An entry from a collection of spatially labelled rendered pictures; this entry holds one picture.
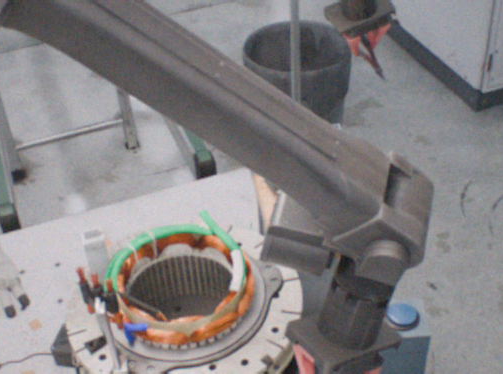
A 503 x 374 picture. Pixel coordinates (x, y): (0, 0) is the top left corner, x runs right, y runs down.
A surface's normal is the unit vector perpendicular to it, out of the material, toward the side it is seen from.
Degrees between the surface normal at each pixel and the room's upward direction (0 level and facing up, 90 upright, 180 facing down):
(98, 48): 102
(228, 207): 0
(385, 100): 0
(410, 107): 0
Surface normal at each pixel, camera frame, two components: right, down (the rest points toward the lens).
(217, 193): -0.05, -0.77
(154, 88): -0.22, 0.77
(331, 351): 0.22, -0.88
